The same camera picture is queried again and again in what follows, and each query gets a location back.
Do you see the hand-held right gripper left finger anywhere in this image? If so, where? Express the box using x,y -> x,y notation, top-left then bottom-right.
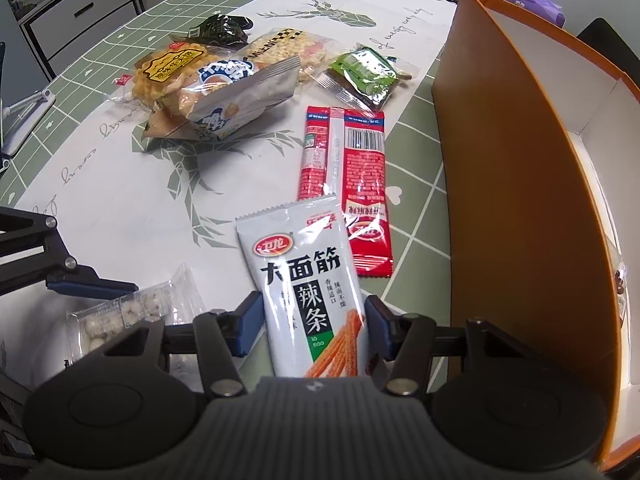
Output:
65,290 -> 266,402

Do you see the grey metal stand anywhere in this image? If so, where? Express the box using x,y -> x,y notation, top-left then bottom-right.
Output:
0,42 -> 56,171

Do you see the green checked tablecloth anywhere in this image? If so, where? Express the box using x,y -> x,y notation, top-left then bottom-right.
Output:
0,0 -> 501,411

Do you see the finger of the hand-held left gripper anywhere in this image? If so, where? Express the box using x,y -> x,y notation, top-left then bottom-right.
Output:
0,205 -> 140,304
0,372 -> 38,466

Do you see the white drawer cabinet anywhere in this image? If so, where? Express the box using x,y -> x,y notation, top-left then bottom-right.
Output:
0,0 -> 146,81

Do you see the white spicy strip packet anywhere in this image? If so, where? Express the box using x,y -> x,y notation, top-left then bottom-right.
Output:
235,192 -> 369,379

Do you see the orange cardboard box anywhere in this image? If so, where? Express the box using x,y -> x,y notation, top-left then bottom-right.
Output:
431,0 -> 640,480

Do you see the blue white chips bag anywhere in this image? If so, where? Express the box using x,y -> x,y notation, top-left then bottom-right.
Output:
177,55 -> 302,144

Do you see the dark seaweed packet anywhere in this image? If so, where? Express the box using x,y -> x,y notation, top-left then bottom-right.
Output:
187,15 -> 254,49

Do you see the green snack packet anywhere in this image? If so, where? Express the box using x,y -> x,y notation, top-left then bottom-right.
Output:
318,46 -> 418,111

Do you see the clear packet of white balls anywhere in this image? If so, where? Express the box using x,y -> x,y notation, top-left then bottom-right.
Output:
65,262 -> 206,366

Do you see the red snack packet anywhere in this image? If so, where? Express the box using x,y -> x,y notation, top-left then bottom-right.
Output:
297,105 -> 394,279

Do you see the clear rice cracker packet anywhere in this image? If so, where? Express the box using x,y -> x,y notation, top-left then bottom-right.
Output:
237,27 -> 346,93

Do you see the yellow corn snack packet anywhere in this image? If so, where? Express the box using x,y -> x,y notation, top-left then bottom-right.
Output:
112,42 -> 221,139

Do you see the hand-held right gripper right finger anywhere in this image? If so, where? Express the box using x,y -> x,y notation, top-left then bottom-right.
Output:
364,295 -> 576,397

